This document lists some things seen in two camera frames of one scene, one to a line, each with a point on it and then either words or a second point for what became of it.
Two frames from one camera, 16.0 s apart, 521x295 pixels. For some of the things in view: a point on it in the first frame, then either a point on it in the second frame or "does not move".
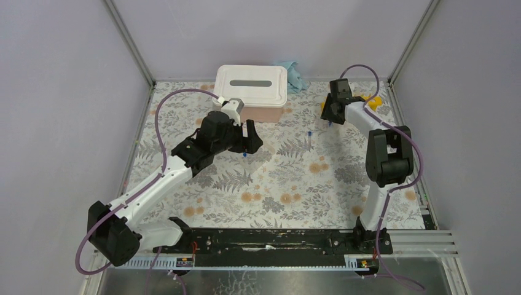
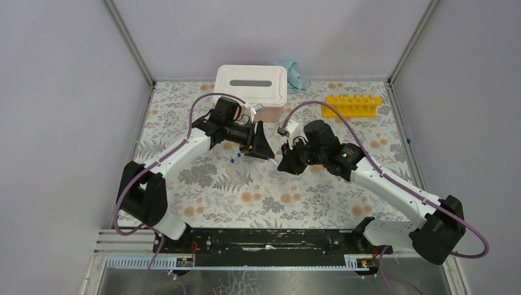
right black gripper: x=325 y=114 to x=289 y=163
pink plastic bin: x=262 y=114 does not move
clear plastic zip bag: x=250 y=163 to x=277 y=150
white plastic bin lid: x=256 y=85 does not move
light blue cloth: x=295 y=84 does not move
